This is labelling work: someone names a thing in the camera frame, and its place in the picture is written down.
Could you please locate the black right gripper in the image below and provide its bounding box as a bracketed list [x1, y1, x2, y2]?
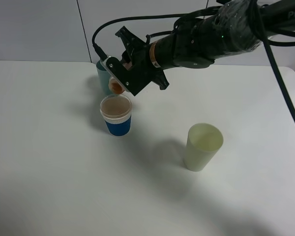
[116, 26, 169, 90]

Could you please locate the clear plastic drink bottle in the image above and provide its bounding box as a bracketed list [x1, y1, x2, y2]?
[108, 62, 132, 94]

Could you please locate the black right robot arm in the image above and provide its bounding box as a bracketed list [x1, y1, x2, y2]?
[107, 0, 295, 95]

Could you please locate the teal plastic cup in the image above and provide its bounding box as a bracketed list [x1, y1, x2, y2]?
[96, 61, 112, 95]

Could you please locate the blue sleeved paper cup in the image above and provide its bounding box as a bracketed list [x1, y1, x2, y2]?
[100, 94, 133, 137]

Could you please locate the light green plastic cup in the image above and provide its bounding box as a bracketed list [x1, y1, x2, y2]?
[183, 123, 224, 172]

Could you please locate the black camera cable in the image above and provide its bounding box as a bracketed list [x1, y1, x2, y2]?
[92, 0, 295, 145]

